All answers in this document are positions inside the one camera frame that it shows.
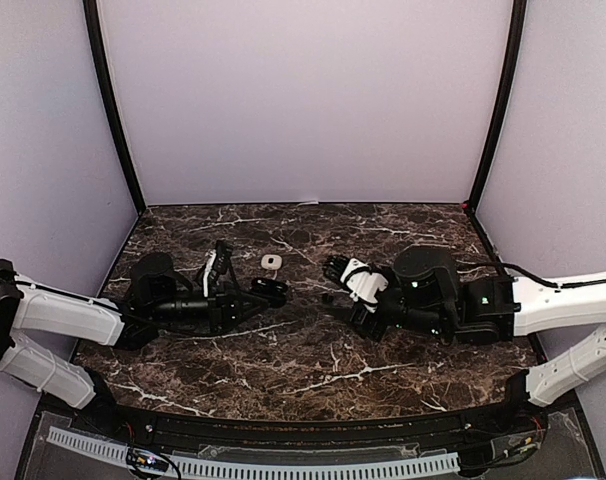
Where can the black earbud charging case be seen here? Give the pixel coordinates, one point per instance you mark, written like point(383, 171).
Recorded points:
point(273, 291)

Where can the black frame post right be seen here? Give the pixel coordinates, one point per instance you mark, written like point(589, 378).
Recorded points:
point(504, 89)

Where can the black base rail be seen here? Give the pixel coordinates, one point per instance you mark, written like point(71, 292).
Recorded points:
point(459, 428)

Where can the black frame post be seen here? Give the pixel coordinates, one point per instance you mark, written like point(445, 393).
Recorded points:
point(504, 89)
point(109, 101)

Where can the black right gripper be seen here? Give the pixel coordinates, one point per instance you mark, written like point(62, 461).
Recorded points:
point(363, 323)

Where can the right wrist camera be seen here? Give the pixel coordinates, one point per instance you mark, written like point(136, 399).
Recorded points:
point(361, 281)

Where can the black frame post left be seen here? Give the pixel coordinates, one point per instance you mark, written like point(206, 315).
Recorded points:
point(109, 101)

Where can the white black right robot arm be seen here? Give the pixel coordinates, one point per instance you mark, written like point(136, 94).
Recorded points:
point(422, 292)

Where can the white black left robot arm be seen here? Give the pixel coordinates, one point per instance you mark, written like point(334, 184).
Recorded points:
point(158, 298)

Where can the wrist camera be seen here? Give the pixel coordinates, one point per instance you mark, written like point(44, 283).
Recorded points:
point(217, 264)
point(361, 281)

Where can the grey slotted cable duct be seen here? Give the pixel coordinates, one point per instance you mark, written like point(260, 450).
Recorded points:
point(235, 463)

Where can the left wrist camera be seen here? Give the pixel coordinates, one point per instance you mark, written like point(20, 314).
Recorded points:
point(217, 264)

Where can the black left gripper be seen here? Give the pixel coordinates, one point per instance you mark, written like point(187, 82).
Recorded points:
point(221, 307)

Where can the white earbud charging case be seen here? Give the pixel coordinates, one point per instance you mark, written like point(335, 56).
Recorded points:
point(271, 262)

